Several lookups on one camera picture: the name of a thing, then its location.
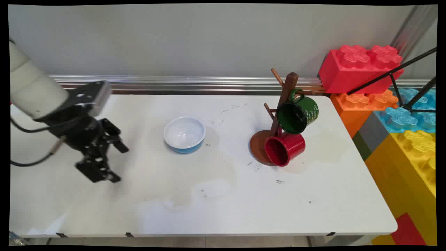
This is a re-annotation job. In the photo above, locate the dark green giant toy brick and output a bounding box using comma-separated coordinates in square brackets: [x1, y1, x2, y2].
[352, 131, 372, 161]

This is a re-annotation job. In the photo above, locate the grey giant toy brick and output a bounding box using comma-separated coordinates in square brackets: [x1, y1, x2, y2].
[358, 112, 391, 152]

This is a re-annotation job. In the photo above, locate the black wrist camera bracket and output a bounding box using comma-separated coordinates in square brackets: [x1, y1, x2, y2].
[66, 81, 112, 117]

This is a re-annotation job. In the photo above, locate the red enamel mug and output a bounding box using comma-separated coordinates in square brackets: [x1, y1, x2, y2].
[264, 131, 306, 167]

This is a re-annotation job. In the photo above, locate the red giant toy brick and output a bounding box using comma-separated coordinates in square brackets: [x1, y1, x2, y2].
[318, 44, 405, 94]

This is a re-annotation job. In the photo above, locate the yellow giant toy brick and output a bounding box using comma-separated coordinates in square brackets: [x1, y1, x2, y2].
[364, 130, 437, 246]

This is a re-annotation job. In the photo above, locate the brown wooden mug tree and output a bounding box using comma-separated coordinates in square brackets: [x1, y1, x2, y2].
[249, 68, 316, 166]

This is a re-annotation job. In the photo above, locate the aluminium frame post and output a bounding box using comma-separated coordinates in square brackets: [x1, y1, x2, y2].
[390, 5, 438, 56]

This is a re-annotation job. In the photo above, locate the red flat toy brick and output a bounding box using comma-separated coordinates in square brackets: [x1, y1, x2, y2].
[390, 213, 427, 246]

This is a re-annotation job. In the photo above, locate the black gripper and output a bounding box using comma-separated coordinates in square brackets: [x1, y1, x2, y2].
[45, 114, 130, 184]

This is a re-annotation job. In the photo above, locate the green enamel mug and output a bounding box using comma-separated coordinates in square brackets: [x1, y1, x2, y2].
[277, 89, 319, 135]

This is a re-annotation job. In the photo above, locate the light blue giant toy brick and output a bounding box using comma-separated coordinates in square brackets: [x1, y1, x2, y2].
[375, 87, 437, 134]

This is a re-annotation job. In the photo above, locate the white and blue bowl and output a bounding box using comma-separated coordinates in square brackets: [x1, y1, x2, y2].
[163, 116, 206, 154]

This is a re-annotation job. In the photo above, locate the thin black camera cable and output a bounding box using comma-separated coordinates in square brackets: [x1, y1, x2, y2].
[10, 118, 82, 134]

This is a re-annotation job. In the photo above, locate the aluminium rail along table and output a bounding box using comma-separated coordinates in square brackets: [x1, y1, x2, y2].
[49, 74, 436, 96]

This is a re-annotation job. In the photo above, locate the orange giant toy brick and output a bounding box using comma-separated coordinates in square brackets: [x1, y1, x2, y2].
[330, 90, 399, 138]

